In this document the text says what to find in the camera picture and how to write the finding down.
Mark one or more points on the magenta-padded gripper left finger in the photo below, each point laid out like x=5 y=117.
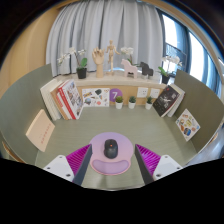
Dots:
x=61 y=166

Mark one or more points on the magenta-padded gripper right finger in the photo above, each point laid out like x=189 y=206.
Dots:
x=164 y=166

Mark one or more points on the black computer mouse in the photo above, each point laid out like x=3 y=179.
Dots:
x=110 y=149

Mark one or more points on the lavender mouse pad with wrist rest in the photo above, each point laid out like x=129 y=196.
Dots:
x=125 y=146

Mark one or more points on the beige book with red lettering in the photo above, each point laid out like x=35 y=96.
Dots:
x=40 y=130

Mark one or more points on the colourful sticker card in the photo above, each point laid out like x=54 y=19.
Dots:
x=187 y=125

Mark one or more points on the white book with red spine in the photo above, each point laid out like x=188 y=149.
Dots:
x=61 y=106

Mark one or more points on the small plant in white pot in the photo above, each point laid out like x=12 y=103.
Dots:
x=119 y=105
x=148 y=105
x=132 y=105

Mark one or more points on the black magazine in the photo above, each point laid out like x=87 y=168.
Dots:
x=165 y=100

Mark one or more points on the tall red book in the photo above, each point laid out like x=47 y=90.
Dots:
x=65 y=100

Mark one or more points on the tan brown book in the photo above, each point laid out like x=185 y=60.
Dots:
x=56 y=100

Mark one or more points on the white picture-cover book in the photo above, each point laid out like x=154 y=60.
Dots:
x=74 y=98

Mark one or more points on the green desk partition panel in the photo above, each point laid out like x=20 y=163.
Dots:
x=20 y=106
x=203 y=103

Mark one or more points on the white sticker sheet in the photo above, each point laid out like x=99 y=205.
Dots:
x=96 y=97

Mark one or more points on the white orchid in black pot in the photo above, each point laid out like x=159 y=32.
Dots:
x=81 y=73
x=165 y=79
x=127 y=51

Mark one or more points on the round purple number sticker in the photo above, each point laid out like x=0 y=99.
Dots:
x=115 y=93

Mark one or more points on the black wooden horse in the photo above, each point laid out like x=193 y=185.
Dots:
x=146 y=70

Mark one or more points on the light wooden desk ledge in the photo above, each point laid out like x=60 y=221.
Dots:
x=113 y=81

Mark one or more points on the pink wooden horse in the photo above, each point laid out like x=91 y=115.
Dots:
x=129 y=68

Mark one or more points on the window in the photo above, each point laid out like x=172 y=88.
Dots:
x=196 y=50

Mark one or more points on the wooden artist mannequin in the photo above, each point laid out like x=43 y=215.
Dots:
x=111 y=55

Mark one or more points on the grey curtain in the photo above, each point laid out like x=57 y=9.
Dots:
x=106 y=23

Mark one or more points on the white wall socket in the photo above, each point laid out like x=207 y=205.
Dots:
x=155 y=93
x=142 y=92

